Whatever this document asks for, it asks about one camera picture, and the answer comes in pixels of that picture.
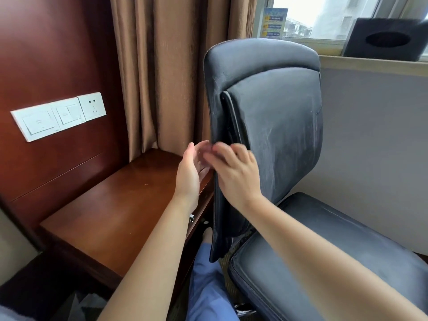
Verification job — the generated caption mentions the white small wall switch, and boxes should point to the white small wall switch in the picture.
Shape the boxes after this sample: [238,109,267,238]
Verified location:
[50,97,87,129]

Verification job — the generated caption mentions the black tissue box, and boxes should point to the black tissue box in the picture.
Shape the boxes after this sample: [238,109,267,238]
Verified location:
[342,17,428,62]

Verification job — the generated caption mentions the grey building roof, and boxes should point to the grey building roof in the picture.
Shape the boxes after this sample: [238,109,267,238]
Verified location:
[283,18,313,39]

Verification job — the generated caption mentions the blue yellow notice card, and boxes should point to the blue yellow notice card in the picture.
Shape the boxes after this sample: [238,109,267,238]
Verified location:
[260,7,289,40]

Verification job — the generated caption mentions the beige curtain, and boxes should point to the beige curtain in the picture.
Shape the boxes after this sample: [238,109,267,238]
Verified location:
[109,0,258,163]

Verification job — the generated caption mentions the person's right hand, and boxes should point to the person's right hand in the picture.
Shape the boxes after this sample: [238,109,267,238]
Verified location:
[202,142,265,213]

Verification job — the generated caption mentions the person's left forearm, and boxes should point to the person's left forearm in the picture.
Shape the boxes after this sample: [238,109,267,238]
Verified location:
[99,198,198,321]

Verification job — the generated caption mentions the brown wooden nightstand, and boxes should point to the brown wooden nightstand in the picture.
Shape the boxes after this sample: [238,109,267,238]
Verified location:
[39,148,214,291]

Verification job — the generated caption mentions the beige window sill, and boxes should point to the beige window sill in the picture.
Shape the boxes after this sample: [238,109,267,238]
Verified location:
[319,55,428,77]

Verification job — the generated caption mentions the blue trousers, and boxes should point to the blue trousers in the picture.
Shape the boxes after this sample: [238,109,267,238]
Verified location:
[185,243,241,321]

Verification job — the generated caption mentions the person's left hand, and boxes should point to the person's left hand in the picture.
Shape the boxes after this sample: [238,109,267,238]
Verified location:
[172,140,214,214]

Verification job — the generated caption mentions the grey building with antenna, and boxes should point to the grey building with antenna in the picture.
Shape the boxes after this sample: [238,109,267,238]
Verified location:
[309,0,382,41]

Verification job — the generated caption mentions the white plastic bag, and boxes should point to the white plastic bag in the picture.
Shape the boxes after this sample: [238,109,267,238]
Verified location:
[53,292,107,321]

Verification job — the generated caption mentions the white wide wall switch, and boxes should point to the white wide wall switch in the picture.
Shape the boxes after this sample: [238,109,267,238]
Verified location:
[10,105,62,143]

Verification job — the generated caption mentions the dark wooden wall panel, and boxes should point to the dark wooden wall panel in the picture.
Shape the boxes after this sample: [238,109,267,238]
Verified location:
[0,0,129,251]

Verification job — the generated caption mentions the grey window frame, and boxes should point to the grey window frame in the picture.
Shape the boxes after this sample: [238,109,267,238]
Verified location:
[252,0,428,62]

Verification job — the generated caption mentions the black leather chair backrest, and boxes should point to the black leather chair backrest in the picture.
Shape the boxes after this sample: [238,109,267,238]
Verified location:
[203,38,324,263]

